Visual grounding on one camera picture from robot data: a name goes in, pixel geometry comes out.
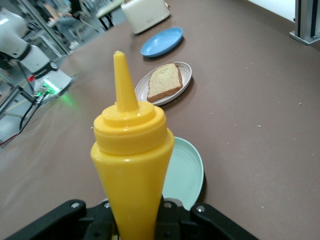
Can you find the white two-slot toaster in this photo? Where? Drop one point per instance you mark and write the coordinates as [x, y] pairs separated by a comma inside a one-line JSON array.
[[145, 15]]

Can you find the mint green round plate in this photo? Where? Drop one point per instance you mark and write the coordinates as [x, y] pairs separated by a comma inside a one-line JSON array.
[[185, 172]]

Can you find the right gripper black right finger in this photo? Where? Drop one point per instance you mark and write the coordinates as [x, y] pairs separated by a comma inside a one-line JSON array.
[[212, 225]]

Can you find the yellow squeeze bottle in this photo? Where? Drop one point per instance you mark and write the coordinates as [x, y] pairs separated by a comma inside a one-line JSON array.
[[132, 162]]

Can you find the beige round plate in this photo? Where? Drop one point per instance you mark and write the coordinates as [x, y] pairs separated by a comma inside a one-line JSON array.
[[185, 72]]

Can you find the brown-crust bread slice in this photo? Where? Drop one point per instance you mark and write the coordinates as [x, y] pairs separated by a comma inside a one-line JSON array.
[[163, 82]]

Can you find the aluminium camera mount post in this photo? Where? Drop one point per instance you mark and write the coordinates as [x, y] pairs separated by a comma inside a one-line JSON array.
[[306, 25]]

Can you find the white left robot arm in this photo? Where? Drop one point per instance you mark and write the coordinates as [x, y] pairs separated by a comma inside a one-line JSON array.
[[32, 60]]

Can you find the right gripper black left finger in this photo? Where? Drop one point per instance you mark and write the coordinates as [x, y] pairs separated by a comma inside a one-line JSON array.
[[62, 220]]

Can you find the blue round plate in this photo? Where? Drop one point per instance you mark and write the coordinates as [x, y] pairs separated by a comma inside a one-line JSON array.
[[161, 42]]

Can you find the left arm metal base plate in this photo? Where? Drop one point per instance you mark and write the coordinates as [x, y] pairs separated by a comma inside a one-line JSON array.
[[63, 80]]

